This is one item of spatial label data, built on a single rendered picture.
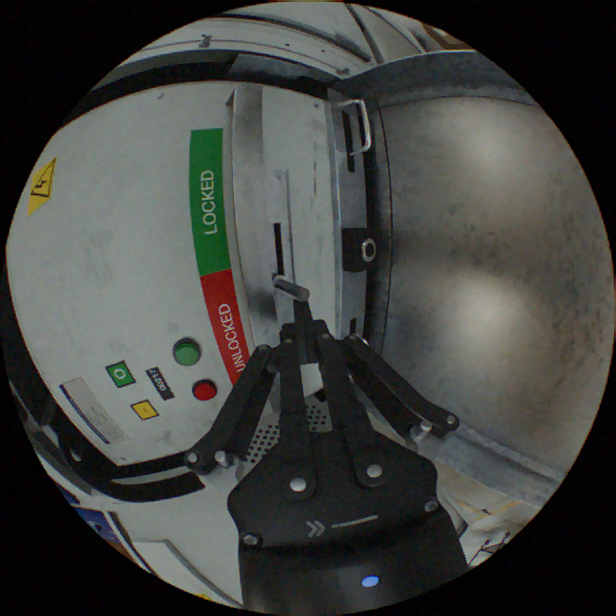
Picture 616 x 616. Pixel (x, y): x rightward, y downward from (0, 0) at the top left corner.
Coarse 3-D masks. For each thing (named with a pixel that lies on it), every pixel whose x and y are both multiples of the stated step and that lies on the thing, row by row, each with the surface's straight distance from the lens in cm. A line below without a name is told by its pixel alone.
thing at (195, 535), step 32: (128, 512) 58; (160, 512) 52; (192, 512) 48; (224, 512) 46; (448, 512) 70; (128, 544) 64; (160, 544) 53; (192, 544) 52; (224, 544) 49; (160, 576) 63; (192, 576) 56; (224, 576) 56
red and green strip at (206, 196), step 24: (192, 144) 23; (216, 144) 23; (192, 168) 22; (216, 168) 22; (192, 192) 21; (216, 192) 21; (192, 216) 20; (216, 216) 21; (216, 240) 21; (216, 264) 21; (216, 288) 21; (216, 312) 22; (216, 336) 23; (240, 336) 24; (240, 360) 25
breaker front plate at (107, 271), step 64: (64, 128) 33; (128, 128) 26; (192, 128) 24; (320, 128) 31; (64, 192) 27; (128, 192) 22; (320, 192) 27; (64, 256) 25; (128, 256) 21; (192, 256) 20; (320, 256) 27; (64, 320) 27; (128, 320) 23; (192, 320) 22; (192, 384) 26; (320, 384) 37; (128, 448) 38
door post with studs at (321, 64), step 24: (144, 48) 32; (168, 48) 31; (192, 48) 30; (216, 48) 29; (240, 48) 30; (264, 48) 31; (288, 48) 33; (312, 48) 37; (120, 72) 34; (312, 72) 37; (336, 72) 35
